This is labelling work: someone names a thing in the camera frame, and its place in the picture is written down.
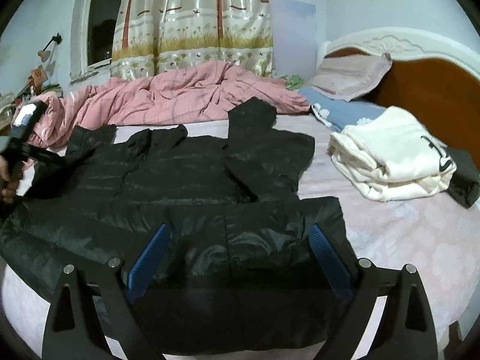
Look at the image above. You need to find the pink striped quilt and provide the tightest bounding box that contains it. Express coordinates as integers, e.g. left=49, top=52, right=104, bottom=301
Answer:
left=22, top=60, right=312, bottom=149

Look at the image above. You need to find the white framed window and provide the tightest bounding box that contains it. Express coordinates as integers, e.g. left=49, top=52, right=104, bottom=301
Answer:
left=80, top=0, right=130, bottom=74

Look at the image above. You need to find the tree print curtain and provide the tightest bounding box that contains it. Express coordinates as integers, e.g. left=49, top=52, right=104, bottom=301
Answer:
left=109, top=0, right=274, bottom=81

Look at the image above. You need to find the white and wooden headboard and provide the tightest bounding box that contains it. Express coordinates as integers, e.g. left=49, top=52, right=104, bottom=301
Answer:
left=317, top=27, right=480, bottom=154

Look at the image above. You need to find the pile of desk clutter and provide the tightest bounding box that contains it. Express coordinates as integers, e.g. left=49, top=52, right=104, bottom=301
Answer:
left=0, top=64, right=64, bottom=121

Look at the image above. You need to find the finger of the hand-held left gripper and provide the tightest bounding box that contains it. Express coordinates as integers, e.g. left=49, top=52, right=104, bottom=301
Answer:
left=20, top=142, right=72, bottom=167

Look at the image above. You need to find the pink pillow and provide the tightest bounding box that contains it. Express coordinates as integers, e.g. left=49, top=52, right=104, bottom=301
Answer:
left=305, top=52, right=392, bottom=102

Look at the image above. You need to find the dark cloth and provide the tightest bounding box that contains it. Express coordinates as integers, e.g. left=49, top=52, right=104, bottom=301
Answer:
left=444, top=148, right=480, bottom=209

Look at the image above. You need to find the black puffer coat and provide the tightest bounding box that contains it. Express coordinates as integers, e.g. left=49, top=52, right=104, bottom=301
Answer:
left=0, top=97, right=357, bottom=357

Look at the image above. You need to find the folded white sweatshirt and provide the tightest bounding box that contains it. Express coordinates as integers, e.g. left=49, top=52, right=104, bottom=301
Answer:
left=329, top=106, right=457, bottom=200

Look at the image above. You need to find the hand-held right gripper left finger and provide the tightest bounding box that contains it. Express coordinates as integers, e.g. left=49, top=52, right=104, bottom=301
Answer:
left=42, top=223, right=171, bottom=360

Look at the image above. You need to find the wall lamp with pink shade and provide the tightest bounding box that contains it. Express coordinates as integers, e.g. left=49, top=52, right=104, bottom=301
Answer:
left=39, top=33, right=62, bottom=62

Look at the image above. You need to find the person's left hand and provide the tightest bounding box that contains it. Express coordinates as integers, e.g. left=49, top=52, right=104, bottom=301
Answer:
left=0, top=155, right=21, bottom=205

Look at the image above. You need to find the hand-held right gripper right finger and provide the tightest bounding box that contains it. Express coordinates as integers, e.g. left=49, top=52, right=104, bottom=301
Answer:
left=307, top=224, right=439, bottom=360

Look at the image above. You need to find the blue floral pillow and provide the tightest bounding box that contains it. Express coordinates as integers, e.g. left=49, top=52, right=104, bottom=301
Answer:
left=298, top=86, right=387, bottom=133

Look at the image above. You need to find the green cloth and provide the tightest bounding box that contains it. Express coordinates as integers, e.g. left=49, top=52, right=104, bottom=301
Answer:
left=279, top=74, right=304, bottom=90

